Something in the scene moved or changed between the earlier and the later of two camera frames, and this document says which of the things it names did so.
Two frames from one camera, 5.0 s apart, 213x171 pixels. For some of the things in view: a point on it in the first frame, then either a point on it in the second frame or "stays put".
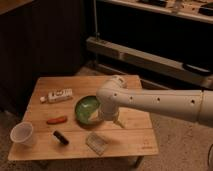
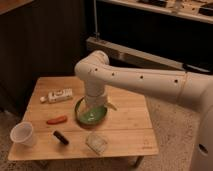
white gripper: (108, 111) → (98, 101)
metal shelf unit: (167, 43) stays put
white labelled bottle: (55, 96) stays put
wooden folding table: (49, 128) stays put
